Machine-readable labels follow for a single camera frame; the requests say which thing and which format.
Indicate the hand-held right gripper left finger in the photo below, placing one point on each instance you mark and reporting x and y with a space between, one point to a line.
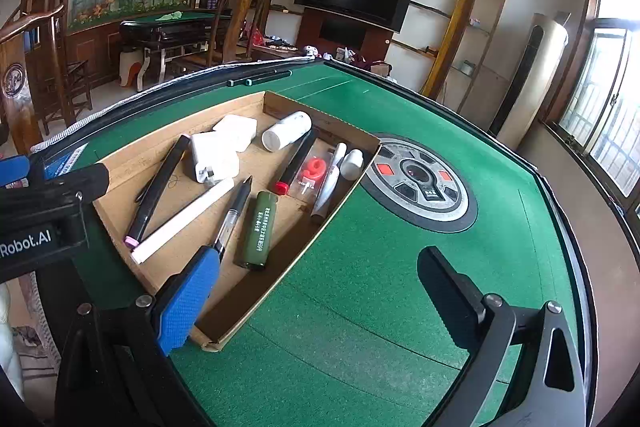
187 302

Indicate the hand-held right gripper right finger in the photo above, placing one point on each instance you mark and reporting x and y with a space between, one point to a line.
450 297

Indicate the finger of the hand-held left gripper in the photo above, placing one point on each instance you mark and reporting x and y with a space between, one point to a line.
12 172

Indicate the black clear gel pen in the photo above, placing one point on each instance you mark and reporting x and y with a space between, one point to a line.
232 212

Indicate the green lighter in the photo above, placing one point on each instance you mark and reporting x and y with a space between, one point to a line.
257 229

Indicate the black marker pink end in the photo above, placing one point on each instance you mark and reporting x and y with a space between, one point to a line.
157 192

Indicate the cardboard box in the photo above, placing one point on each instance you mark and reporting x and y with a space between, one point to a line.
290 227

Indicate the large white charger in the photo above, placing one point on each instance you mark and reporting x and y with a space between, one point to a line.
215 159

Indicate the white dropper bottle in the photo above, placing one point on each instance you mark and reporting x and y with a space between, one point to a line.
352 164

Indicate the white correction pen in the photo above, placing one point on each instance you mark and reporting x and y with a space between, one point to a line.
327 187

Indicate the small white cube charger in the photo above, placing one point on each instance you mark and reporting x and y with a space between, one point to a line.
235 132

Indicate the black marker red end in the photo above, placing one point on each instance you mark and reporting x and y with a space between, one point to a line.
297 162

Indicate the white bottle green label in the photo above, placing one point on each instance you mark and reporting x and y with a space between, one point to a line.
287 132

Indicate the round table centre panel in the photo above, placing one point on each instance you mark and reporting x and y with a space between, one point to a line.
440 207

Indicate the carved wooden chair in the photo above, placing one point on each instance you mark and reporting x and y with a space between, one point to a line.
30 72

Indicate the plastic stool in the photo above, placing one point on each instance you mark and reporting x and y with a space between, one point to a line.
131 69

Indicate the green top game table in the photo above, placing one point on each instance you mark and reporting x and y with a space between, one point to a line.
170 29

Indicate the black pen green end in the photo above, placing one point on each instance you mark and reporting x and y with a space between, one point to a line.
270 77
250 79

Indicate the beige tower air conditioner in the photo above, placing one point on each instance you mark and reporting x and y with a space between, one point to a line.
537 77

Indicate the window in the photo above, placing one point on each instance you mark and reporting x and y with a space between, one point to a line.
605 107

